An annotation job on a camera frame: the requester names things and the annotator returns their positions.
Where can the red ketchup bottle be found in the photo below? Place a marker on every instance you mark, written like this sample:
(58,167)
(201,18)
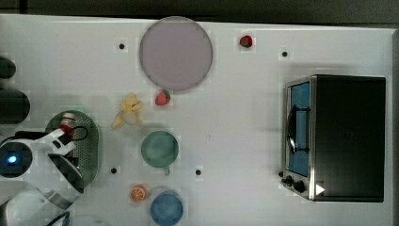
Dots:
(68,123)

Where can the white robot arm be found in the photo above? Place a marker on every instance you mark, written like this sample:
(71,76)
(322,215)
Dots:
(54,183)

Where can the green oval strainer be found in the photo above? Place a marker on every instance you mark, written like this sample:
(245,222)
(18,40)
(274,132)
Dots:
(87,152)

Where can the strawberry toy near plate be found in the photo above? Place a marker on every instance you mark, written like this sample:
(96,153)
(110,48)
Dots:
(162,98)

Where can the green metal pot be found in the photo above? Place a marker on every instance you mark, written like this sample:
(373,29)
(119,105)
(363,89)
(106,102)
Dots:
(160,149)

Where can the grey round plate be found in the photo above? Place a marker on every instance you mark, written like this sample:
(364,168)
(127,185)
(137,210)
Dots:
(176,53)

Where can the peeled banana toy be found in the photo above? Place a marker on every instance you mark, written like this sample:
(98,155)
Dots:
(129,112)

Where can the strawberry toy far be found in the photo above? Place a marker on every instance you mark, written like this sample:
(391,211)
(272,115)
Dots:
(246,41)

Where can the orange slice toy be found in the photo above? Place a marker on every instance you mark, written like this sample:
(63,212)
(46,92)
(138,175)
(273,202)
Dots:
(138,193)

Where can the blue bowl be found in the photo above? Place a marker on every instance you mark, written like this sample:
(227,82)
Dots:
(167,209)

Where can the black toaster oven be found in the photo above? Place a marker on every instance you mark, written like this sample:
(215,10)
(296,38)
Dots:
(334,138)

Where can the lower black cylinder post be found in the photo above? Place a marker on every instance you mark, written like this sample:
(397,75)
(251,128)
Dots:
(14,106)

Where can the black cylinder post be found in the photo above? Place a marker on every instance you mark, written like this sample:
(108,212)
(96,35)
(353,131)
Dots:
(14,106)
(7,68)

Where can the upper black cylinder post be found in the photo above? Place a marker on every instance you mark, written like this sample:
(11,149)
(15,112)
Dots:
(7,68)

